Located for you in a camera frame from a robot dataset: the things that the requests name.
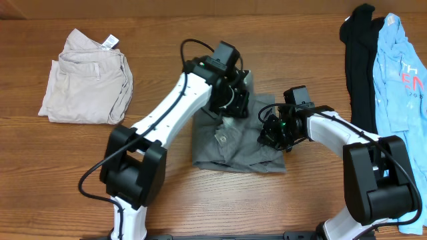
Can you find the grey shorts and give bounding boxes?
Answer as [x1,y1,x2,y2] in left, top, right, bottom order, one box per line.
[191,73,286,173]

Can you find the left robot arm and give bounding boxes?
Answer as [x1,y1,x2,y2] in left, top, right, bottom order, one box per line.
[99,41,250,239]

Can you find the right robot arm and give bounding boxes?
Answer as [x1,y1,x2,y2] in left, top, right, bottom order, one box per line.
[258,85,422,240]

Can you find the black garment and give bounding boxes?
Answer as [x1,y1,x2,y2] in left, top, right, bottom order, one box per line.
[340,3,384,133]

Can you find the light blue shirt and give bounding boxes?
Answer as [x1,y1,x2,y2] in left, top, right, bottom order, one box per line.
[373,13,426,235]

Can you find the folded beige shorts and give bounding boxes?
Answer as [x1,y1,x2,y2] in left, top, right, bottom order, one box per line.
[38,29,133,125]

